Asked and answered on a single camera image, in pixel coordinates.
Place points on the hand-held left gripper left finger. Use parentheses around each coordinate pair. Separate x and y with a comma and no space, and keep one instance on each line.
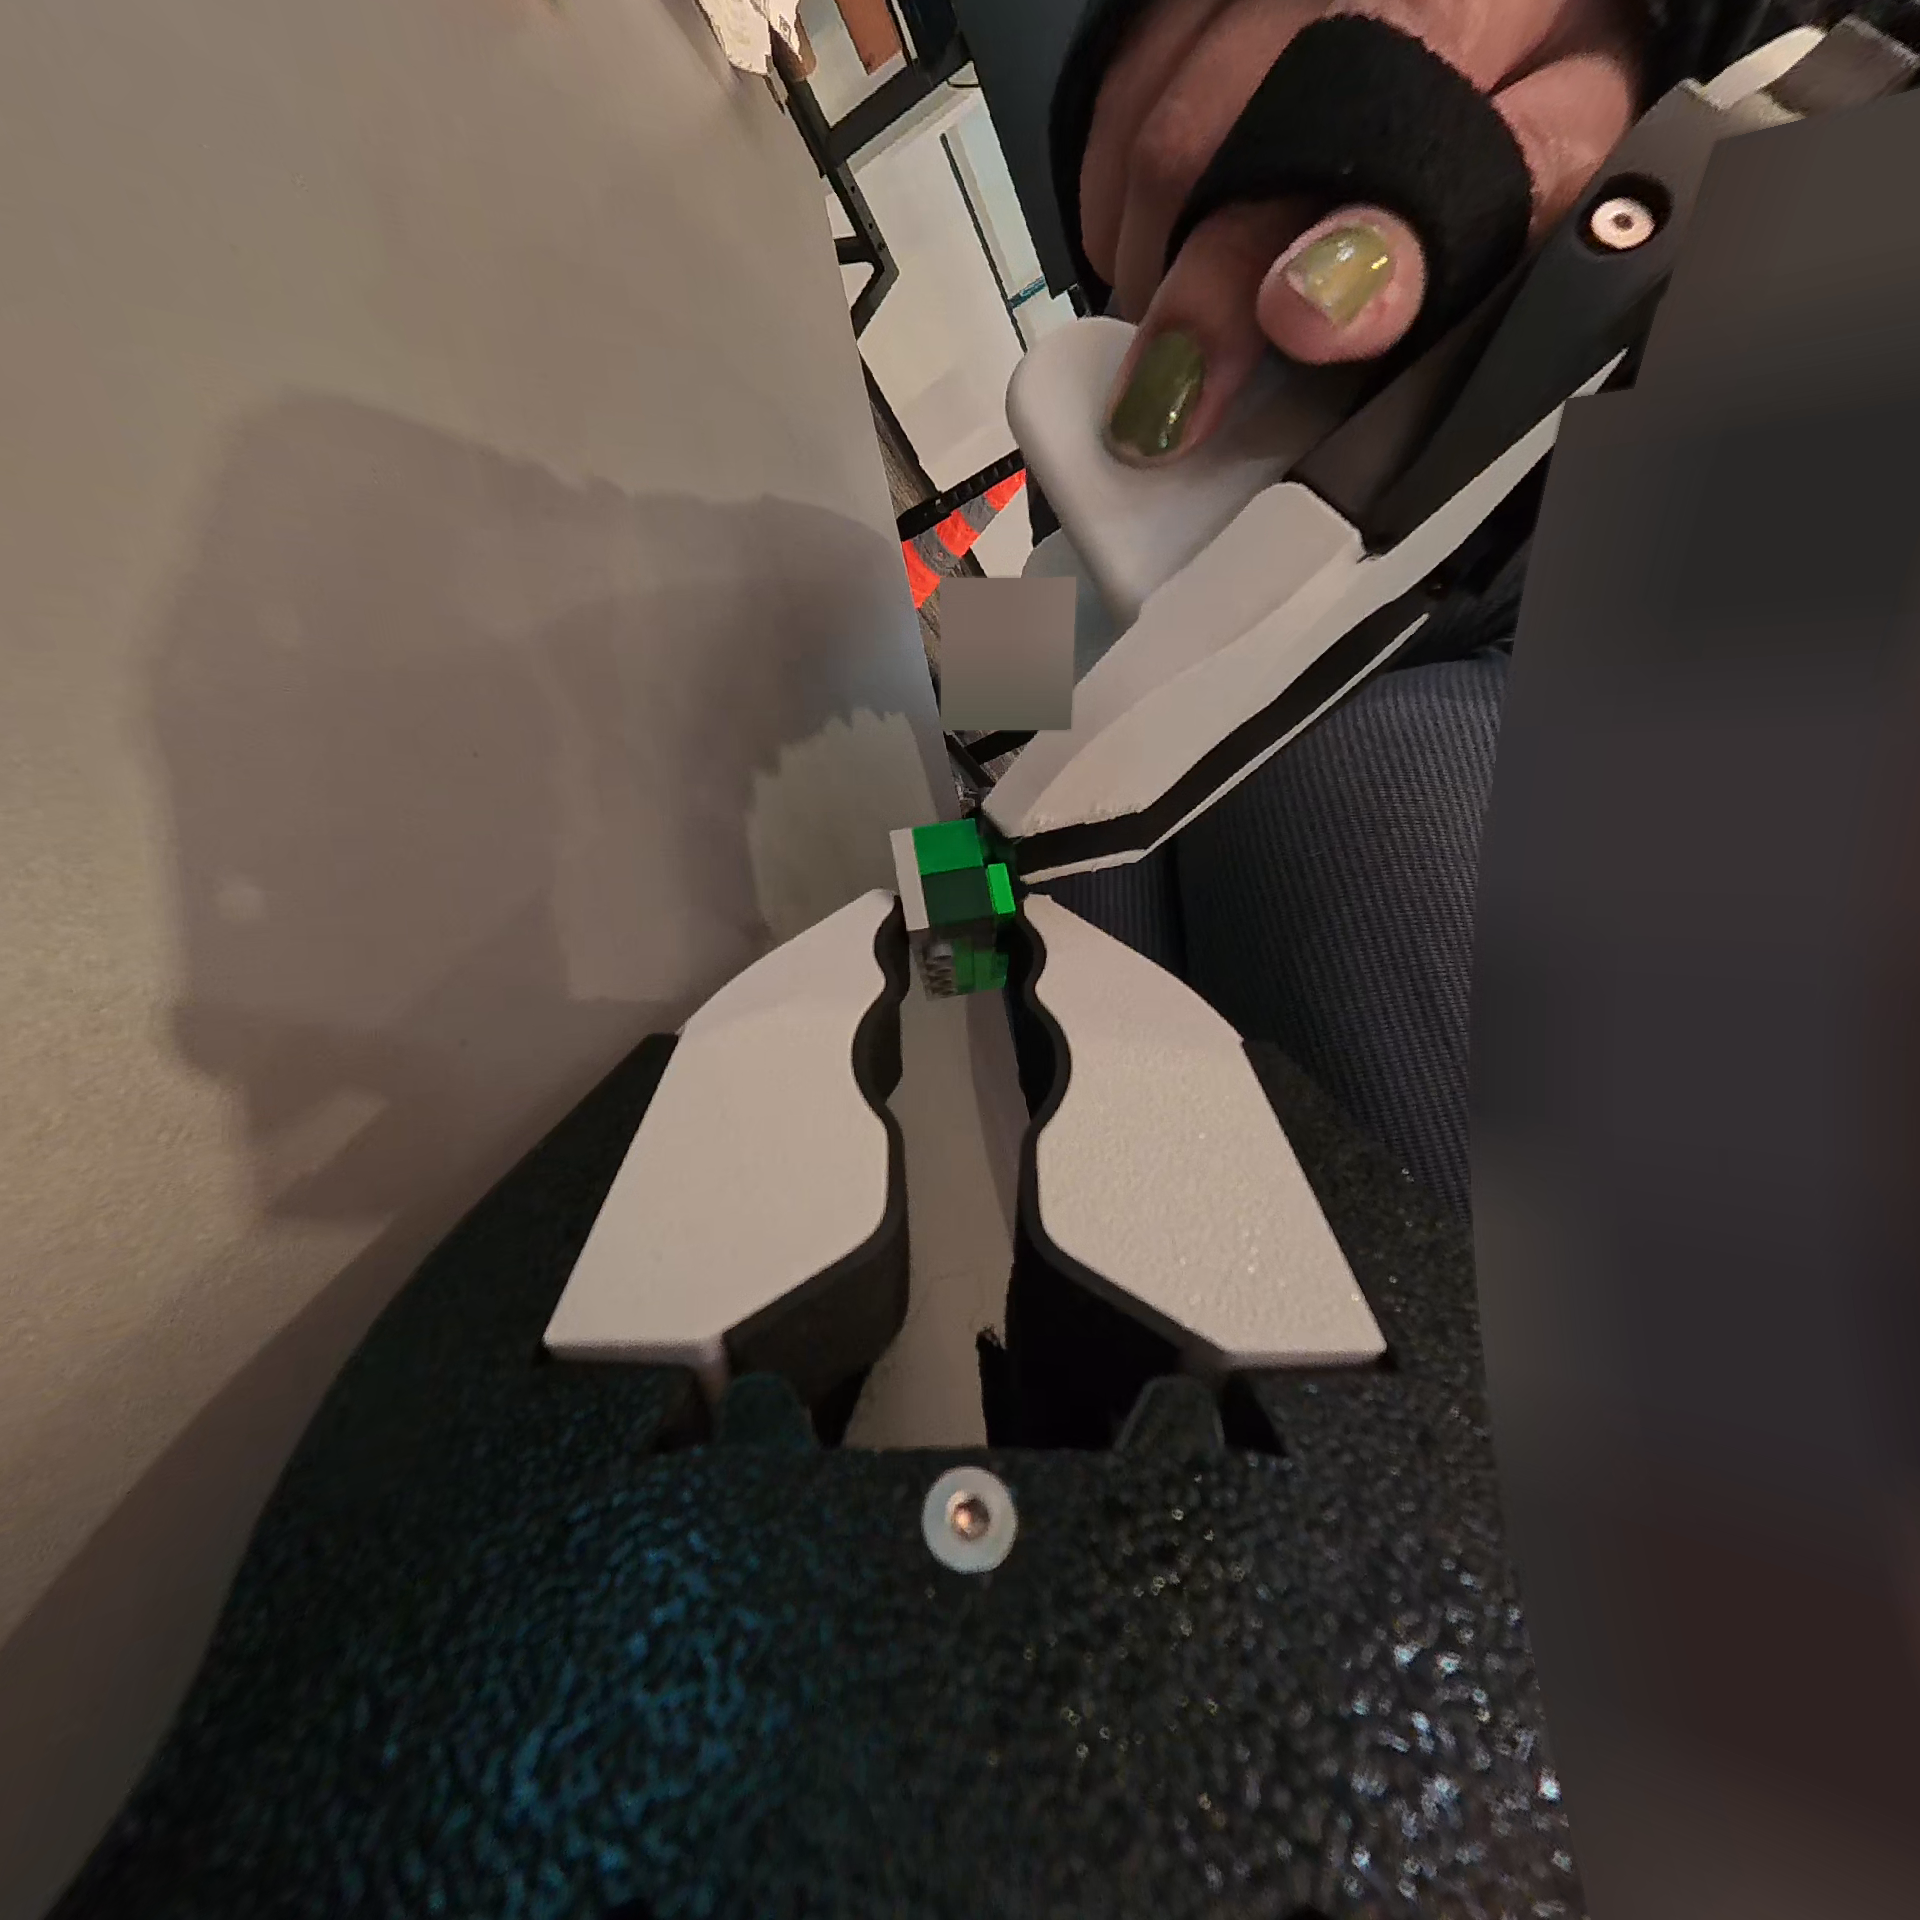
(736,1167)

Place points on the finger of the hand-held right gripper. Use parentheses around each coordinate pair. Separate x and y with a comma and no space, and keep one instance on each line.
(1201,662)
(1322,668)

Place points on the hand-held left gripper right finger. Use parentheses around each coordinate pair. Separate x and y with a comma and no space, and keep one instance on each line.
(1183,1199)

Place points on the small green brick block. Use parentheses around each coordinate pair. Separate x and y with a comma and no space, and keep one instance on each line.
(949,883)

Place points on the grey desk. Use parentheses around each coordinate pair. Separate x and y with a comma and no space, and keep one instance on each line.
(372,304)

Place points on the person's right hand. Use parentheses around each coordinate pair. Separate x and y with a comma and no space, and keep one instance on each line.
(1183,116)

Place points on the person's leg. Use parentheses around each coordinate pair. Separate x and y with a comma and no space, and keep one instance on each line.
(1322,930)

